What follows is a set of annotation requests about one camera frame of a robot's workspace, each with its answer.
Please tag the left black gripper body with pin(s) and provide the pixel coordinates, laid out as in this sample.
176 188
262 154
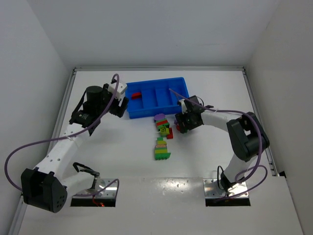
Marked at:
120 105

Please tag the red curved lego brick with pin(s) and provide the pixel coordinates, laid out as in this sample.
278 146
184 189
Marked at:
136 95

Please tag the lime green lego brick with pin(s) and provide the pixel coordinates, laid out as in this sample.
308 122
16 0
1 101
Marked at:
164 131

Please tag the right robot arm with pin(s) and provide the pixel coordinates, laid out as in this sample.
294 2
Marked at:
247 137

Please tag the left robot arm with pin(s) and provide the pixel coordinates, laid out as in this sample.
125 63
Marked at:
44 186

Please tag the green red striped lego stack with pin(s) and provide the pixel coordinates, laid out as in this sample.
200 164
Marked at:
162 122

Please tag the purple round lego brick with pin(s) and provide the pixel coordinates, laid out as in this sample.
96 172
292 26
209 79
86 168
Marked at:
159 117

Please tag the blue divided plastic bin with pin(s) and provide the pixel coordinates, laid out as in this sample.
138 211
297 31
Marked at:
156 97

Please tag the green yellow lego stack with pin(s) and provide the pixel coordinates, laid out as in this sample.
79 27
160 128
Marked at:
161 150

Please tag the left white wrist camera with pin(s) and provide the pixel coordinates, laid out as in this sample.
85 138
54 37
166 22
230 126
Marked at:
121 88

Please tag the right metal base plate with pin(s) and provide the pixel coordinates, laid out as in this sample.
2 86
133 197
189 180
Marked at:
212 191

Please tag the metal base plate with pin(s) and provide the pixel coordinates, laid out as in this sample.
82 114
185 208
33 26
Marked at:
212 191
104 189

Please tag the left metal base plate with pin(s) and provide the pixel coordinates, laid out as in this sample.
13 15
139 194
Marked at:
104 189

